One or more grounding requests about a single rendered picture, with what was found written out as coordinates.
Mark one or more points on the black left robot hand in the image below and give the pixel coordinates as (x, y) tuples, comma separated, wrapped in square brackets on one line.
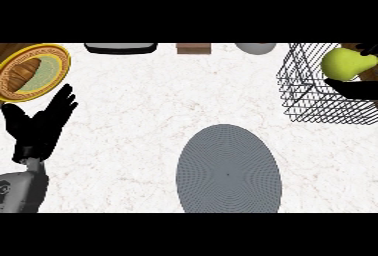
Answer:
[(43, 126)]

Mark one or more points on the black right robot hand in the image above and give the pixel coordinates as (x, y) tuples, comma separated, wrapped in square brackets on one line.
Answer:
[(356, 90)]

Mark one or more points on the green pear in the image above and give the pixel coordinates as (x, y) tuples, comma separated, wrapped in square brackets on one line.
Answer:
[(345, 63)]

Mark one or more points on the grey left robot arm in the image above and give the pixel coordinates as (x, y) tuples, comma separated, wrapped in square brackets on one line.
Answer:
[(23, 190)]

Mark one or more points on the yellow patterned plate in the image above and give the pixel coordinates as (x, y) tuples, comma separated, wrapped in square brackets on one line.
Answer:
[(58, 60)]

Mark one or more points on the grey bowl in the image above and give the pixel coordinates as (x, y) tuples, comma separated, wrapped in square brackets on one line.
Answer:
[(254, 48)]

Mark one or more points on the black and grey tray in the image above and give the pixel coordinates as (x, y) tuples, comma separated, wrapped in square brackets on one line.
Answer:
[(120, 47)]

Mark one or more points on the brown wooden block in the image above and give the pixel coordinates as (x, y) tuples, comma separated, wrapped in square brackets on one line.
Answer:
[(194, 48)]

